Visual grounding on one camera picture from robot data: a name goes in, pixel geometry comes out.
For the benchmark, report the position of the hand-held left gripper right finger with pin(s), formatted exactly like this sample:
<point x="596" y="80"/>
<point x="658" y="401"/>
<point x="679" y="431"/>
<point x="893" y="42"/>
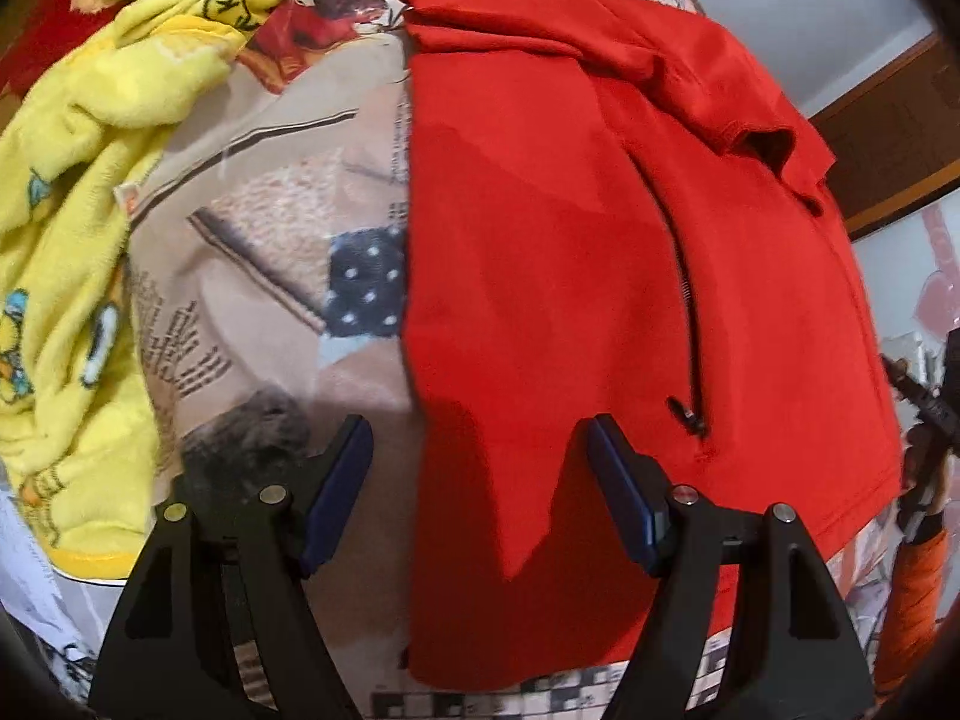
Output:
<point x="622" y="495"/>

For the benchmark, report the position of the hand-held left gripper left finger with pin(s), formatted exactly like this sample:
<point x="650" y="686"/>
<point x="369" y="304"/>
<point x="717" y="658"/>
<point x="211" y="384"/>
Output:
<point x="337" y="495"/>

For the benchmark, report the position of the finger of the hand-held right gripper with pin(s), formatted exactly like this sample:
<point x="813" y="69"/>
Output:
<point x="926" y="409"/>

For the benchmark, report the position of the red zip jacket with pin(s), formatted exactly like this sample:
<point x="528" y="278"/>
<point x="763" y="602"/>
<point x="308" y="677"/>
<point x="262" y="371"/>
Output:
<point x="562" y="240"/>

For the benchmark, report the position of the person's right hand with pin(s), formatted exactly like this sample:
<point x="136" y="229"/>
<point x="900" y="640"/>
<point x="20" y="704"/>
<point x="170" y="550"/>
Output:
<point x="919" y="461"/>

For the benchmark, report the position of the white heart-print wardrobe door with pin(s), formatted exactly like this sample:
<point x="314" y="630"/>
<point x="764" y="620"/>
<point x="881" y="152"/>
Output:
<point x="930" y="277"/>

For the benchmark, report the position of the wooden wardrobe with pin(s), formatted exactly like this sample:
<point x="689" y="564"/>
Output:
<point x="892" y="135"/>

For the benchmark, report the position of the printed patchwork bedsheet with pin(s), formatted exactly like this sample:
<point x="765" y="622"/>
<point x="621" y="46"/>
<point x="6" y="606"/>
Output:
<point x="300" y="202"/>

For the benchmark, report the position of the pile of printed papers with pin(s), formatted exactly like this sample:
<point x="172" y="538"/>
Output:
<point x="30" y="577"/>

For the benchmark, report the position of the yellow cartoon fleece blanket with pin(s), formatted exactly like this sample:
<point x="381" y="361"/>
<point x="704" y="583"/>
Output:
<point x="67" y="240"/>

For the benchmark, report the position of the red plush blanket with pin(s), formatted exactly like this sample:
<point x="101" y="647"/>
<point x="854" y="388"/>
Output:
<point x="37" y="22"/>

